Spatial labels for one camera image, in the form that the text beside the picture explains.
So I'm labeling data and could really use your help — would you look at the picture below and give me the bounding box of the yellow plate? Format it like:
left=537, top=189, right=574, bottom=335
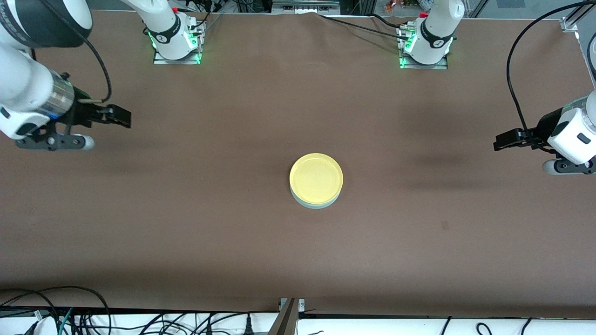
left=289, top=153, right=344, bottom=205

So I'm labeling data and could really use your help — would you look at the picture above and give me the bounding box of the aluminium corner profile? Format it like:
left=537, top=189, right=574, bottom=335
left=561, top=0, right=596, bottom=33

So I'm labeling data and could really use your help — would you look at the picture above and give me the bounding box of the brown table cover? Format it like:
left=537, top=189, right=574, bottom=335
left=0, top=9, right=596, bottom=320

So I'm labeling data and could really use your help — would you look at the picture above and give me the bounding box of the large black cable loop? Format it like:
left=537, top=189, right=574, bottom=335
left=0, top=285, right=112, bottom=335

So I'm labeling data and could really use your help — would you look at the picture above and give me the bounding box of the teal cable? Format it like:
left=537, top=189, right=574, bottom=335
left=58, top=307, right=74, bottom=335

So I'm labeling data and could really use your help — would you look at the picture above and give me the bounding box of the short black table cable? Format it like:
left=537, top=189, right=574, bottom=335
left=370, top=13, right=417, bottom=30

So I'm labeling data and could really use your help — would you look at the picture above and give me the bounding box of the long black table cable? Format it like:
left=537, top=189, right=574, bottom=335
left=318, top=13, right=410, bottom=41

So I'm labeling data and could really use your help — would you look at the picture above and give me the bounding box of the pale green plate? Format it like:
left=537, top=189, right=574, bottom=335
left=291, top=185, right=341, bottom=210

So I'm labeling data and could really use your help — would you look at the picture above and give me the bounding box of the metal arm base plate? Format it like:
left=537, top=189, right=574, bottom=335
left=399, top=26, right=449, bottom=70
left=153, top=21, right=202, bottom=65

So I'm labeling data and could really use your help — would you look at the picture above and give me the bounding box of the black table edge rail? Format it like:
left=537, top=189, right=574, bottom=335
left=0, top=305, right=281, bottom=316

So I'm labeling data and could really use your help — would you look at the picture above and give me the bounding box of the grey metal box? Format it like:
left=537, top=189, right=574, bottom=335
left=271, top=0, right=341, bottom=14

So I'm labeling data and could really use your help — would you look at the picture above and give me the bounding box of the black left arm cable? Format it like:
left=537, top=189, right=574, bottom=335
left=506, top=0, right=596, bottom=141

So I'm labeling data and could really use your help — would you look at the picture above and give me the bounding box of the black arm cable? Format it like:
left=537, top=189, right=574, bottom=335
left=506, top=0, right=596, bottom=141
left=40, top=0, right=113, bottom=104

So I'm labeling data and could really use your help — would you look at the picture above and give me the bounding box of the aluminium frame post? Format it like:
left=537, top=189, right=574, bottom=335
left=269, top=298, right=306, bottom=335

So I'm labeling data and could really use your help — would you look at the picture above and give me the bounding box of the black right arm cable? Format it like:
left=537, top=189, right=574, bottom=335
left=40, top=0, right=113, bottom=104

